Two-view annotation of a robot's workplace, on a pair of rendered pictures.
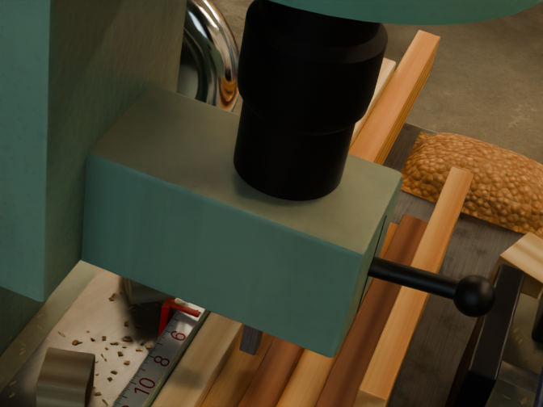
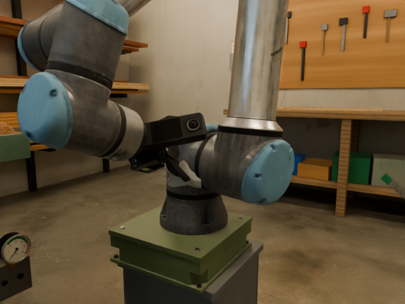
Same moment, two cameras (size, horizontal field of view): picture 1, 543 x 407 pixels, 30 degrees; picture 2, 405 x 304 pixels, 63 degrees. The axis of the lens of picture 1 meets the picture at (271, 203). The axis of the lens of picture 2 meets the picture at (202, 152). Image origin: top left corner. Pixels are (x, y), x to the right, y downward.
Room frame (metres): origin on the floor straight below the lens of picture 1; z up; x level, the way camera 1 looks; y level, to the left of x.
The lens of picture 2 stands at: (0.09, -0.90, 0.99)
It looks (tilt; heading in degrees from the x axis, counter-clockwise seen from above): 10 degrees down; 21
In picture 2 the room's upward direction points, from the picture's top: straight up
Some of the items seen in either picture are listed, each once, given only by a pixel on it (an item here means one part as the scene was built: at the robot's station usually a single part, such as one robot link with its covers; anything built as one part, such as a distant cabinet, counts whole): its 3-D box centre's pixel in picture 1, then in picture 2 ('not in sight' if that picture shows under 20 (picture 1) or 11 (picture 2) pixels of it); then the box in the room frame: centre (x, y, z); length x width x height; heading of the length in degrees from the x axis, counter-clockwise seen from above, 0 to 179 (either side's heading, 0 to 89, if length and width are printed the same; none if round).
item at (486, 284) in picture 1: (427, 279); not in sight; (0.36, -0.08, 1.04); 0.06 x 0.02 x 0.02; 76
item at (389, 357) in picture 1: (407, 314); not in sight; (0.44, -0.09, 0.94); 0.21 x 0.01 x 0.08; 166
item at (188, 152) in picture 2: not in sight; (196, 155); (0.91, -0.57, 0.83); 0.17 x 0.15 x 0.18; 66
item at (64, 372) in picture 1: (65, 384); not in sight; (0.44, 0.11, 0.82); 0.03 x 0.03 x 0.03; 4
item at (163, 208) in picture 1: (236, 225); not in sight; (0.38, 0.01, 1.03); 0.14 x 0.07 x 0.09; 76
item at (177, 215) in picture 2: not in sight; (193, 203); (0.91, -0.56, 0.69); 0.19 x 0.19 x 0.10
